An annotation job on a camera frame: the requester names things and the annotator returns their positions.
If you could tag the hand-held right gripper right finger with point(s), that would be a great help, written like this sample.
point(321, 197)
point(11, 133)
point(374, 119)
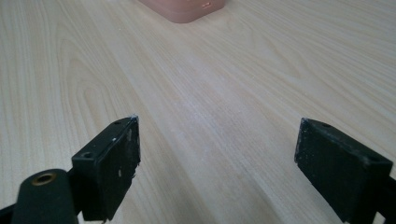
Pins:
point(339, 168)

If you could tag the pink square box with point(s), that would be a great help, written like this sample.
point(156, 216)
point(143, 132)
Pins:
point(183, 8)

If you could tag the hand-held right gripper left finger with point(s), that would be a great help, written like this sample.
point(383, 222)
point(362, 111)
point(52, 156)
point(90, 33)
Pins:
point(106, 168)

